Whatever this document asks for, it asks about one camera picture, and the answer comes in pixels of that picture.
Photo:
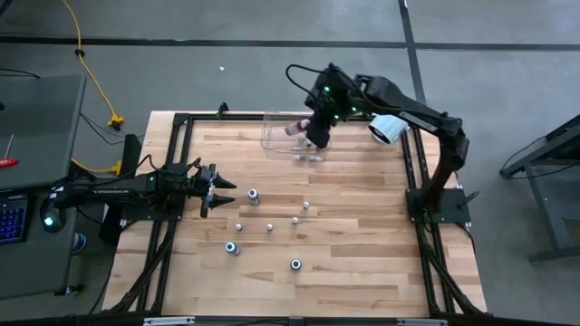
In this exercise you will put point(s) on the black flat panel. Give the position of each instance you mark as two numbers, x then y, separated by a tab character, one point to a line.
130	154

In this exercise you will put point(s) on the small brown food coloring bottle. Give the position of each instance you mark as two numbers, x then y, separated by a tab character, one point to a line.
269	227

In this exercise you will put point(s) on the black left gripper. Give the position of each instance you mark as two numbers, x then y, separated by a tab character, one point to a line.
206	185

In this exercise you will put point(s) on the large purple food coloring bottle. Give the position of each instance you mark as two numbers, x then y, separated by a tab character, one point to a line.
254	196

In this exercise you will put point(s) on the person's shoe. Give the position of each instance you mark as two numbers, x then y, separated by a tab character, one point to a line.
80	243

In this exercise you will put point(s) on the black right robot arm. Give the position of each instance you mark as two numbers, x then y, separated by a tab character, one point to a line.
394	97

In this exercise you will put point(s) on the large red food coloring bottle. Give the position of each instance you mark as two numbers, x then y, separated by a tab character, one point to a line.
296	128

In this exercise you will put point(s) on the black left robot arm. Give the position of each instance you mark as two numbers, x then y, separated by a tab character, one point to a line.
113	192

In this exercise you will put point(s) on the grey side desk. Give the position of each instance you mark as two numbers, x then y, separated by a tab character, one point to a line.
41	127

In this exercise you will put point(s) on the black glowing computer mouse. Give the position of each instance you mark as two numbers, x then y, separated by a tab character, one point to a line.
52	217

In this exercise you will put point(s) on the backlit black keyboard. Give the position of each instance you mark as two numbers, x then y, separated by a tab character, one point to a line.
12	219

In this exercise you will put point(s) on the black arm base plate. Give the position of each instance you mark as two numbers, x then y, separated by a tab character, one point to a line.
154	213
453	206

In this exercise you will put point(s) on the silver metal bracket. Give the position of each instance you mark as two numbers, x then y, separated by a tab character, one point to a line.
421	322
168	321

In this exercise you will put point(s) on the large blue food coloring bottle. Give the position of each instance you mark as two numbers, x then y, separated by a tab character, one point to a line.
232	247

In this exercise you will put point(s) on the dark metal table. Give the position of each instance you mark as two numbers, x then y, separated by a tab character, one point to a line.
568	136

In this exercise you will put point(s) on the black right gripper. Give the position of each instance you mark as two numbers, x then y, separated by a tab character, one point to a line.
333	99

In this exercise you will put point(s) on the clear plastic bin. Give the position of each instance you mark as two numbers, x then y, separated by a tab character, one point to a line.
274	147

